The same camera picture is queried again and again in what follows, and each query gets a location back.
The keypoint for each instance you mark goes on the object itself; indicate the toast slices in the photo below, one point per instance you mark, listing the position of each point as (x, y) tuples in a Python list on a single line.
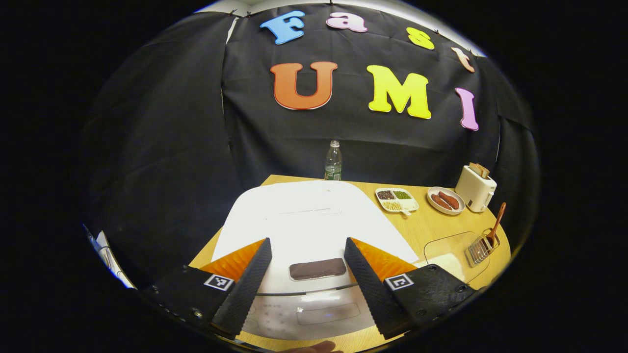
[(479, 170)]

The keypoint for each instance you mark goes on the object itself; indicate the white divided bean dish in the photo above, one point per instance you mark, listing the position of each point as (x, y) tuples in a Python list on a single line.
[(396, 200)]

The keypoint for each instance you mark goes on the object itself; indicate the clear plastic rice box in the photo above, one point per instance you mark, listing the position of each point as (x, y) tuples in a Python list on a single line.
[(446, 252)]

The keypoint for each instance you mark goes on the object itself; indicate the brown meat piece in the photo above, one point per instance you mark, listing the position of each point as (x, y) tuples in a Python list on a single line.
[(450, 199), (440, 202)]

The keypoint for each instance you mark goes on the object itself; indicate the white toaster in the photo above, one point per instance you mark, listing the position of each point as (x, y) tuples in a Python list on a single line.
[(475, 191)]

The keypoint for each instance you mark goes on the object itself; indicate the white side desk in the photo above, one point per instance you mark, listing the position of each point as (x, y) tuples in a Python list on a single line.
[(110, 257)]

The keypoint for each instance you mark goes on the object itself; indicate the clear plastic water bottle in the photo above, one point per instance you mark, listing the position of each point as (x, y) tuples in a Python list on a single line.
[(333, 164)]

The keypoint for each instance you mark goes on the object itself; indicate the black backdrop cloth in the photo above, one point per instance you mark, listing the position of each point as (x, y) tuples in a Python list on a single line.
[(171, 147)]

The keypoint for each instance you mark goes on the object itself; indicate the white rice cooker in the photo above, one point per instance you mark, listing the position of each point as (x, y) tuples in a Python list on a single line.
[(309, 220)]

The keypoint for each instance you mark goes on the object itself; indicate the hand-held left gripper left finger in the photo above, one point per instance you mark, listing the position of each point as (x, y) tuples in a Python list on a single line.
[(245, 289)]

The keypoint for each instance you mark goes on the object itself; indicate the white round plate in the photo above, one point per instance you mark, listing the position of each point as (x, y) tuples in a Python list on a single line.
[(434, 208)]

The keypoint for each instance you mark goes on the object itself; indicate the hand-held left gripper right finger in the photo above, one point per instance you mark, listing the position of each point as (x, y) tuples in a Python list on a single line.
[(368, 289)]

